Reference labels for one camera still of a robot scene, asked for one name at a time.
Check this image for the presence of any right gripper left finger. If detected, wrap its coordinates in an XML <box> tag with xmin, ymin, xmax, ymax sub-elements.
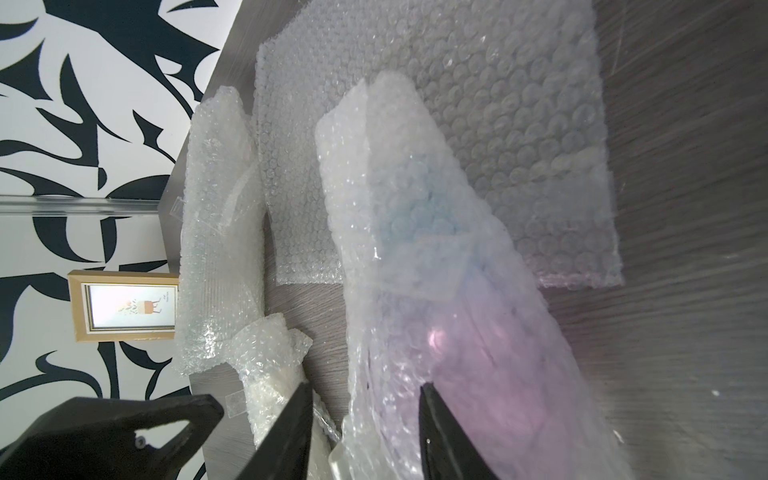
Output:
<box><xmin>237</xmin><ymin>382</ymin><xmax>313</xmax><ymax>480</ymax></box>

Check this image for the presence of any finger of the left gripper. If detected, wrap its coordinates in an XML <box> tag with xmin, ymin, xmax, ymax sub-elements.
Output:
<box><xmin>1</xmin><ymin>394</ymin><xmax>224</xmax><ymax>479</ymax></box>

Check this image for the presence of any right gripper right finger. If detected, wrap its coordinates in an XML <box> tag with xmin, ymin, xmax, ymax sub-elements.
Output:
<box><xmin>419</xmin><ymin>382</ymin><xmax>497</xmax><ymax>480</ymax></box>

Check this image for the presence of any white vase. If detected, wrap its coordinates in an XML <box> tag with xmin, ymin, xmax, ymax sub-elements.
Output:
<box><xmin>225</xmin><ymin>313</ymin><xmax>313</xmax><ymax>446</ymax></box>

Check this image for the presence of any iridescent bubble wrap bundle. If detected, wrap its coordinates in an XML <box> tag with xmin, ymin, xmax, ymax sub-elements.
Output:
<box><xmin>315</xmin><ymin>71</ymin><xmax>632</xmax><ymax>479</ymax></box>

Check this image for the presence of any bubble wrap sheet around vase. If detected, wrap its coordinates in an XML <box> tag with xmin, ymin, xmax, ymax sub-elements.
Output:
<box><xmin>253</xmin><ymin>1</ymin><xmax>624</xmax><ymax>288</ymax></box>

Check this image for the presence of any wooden framed picture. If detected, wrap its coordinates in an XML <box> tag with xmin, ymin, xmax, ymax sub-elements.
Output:
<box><xmin>67</xmin><ymin>270</ymin><xmax>179</xmax><ymax>342</ymax></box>

